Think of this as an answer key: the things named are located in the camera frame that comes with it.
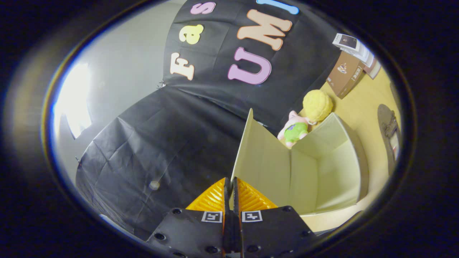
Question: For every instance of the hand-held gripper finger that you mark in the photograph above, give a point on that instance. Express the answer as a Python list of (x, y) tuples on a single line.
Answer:
[(235, 200), (226, 200)]

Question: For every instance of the brown fuzzy shoe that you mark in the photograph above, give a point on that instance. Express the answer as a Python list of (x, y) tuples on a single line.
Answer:
[(385, 122)]

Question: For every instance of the black backdrop cloth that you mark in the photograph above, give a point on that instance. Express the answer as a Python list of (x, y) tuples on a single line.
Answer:
[(161, 143)]

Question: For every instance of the pink and green plush toy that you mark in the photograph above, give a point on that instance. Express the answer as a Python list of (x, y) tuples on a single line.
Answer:
[(296, 130)]

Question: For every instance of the yellow round plush toy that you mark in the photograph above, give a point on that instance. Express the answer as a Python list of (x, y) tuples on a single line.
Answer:
[(317, 104)]

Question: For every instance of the brown hardcover book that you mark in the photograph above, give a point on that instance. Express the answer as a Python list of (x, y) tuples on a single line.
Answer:
[(344, 73)]

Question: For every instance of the white book with portrait cover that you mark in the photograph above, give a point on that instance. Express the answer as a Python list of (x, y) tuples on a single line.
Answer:
[(346, 41)]

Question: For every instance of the plain white book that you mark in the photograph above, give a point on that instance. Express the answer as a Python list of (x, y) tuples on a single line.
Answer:
[(369, 59)]

